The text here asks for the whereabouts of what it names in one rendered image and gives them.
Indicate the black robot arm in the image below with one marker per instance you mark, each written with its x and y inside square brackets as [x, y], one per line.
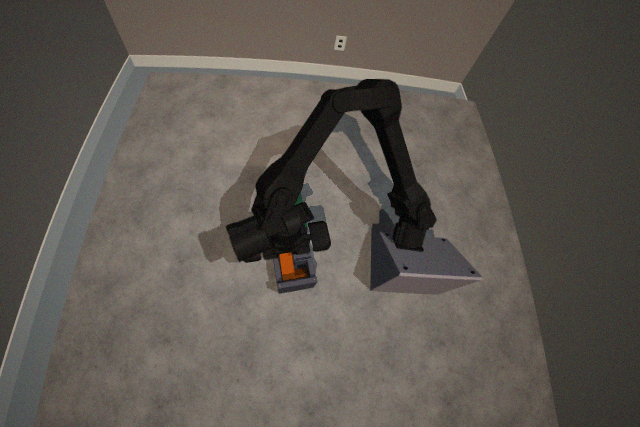
[274, 209]

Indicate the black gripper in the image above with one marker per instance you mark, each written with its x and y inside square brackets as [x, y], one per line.
[319, 236]

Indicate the orange l-shaped part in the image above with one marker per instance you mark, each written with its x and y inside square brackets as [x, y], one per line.
[287, 270]

